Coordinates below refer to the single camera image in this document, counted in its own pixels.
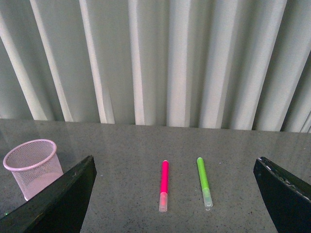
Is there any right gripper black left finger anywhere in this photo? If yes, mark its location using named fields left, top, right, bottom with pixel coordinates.
left=0, top=156, right=97, bottom=233

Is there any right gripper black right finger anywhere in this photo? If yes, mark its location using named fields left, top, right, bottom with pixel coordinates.
left=253, top=157, right=311, bottom=233

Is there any pink highlighter pen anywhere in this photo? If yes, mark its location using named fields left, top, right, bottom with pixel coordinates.
left=159, top=160, right=169, bottom=213

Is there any pink mesh cup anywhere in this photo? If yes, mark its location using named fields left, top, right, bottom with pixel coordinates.
left=3, top=139, right=63, bottom=201

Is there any green highlighter pen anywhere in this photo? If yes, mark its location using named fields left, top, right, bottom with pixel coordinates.
left=197, top=157, right=213, bottom=211

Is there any grey pleated curtain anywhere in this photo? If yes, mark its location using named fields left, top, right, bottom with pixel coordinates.
left=0, top=0, right=311, bottom=133

